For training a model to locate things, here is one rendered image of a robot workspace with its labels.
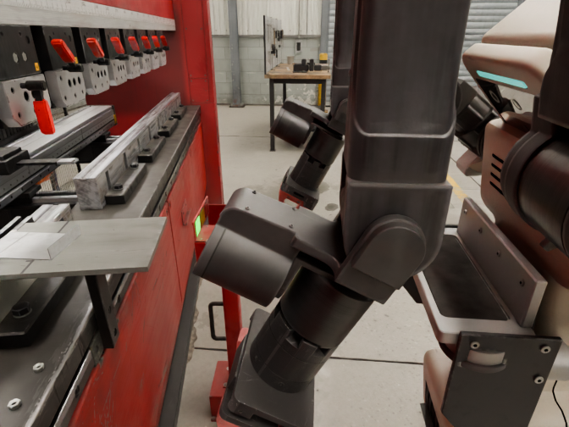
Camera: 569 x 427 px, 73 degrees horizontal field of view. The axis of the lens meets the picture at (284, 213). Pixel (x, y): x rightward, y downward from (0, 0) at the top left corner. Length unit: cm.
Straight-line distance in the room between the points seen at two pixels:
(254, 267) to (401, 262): 9
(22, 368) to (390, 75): 65
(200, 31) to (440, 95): 259
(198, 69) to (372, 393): 217
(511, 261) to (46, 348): 68
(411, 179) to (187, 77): 262
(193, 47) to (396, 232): 261
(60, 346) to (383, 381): 136
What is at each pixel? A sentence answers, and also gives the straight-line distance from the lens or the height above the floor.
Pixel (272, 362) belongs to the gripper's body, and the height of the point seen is 110.
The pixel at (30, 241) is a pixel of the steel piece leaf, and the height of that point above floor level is 100.
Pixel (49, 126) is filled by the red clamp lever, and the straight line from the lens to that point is 85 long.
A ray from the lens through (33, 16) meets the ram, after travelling 97.
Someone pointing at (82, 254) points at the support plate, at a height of 100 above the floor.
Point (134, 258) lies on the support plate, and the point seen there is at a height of 100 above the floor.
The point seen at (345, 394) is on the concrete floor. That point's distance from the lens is 174.
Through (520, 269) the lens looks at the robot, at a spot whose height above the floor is 109.
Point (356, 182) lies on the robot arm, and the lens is 22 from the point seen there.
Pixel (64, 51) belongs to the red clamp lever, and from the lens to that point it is 97.
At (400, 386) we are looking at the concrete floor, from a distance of 181.
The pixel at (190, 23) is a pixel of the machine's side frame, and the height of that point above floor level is 138.
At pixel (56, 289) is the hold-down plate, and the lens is 83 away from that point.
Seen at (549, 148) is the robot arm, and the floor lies 126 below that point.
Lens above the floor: 133
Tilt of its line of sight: 25 degrees down
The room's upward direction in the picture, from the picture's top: straight up
